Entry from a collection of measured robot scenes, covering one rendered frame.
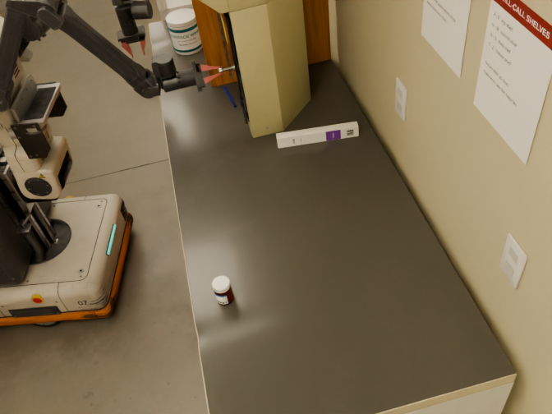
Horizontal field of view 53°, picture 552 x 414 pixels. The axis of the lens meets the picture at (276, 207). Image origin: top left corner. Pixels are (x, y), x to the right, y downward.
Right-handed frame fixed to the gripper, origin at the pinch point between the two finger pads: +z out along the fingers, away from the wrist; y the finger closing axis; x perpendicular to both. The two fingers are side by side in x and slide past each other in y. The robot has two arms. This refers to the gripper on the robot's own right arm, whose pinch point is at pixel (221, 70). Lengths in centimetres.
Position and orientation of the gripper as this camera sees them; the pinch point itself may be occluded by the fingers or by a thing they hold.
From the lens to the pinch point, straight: 190.7
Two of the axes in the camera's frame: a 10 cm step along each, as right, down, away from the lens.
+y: -2.2, -9.4, -2.4
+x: -1.6, -2.1, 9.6
